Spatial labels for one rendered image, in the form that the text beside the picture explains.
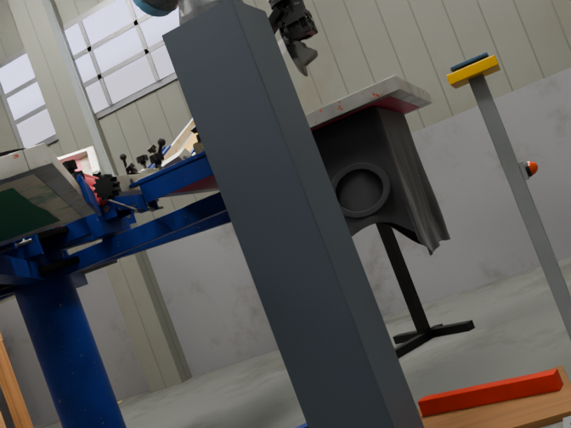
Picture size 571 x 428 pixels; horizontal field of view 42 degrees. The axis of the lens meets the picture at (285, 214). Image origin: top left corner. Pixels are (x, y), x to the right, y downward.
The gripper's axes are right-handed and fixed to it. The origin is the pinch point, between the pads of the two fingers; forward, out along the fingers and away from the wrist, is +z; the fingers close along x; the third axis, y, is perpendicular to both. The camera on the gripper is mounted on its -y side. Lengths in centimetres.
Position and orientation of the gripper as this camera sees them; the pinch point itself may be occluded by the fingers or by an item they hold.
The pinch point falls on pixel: (302, 72)
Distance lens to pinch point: 199.2
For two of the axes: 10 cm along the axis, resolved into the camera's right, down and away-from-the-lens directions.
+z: 3.6, 9.3, -0.4
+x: 3.3, -0.9, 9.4
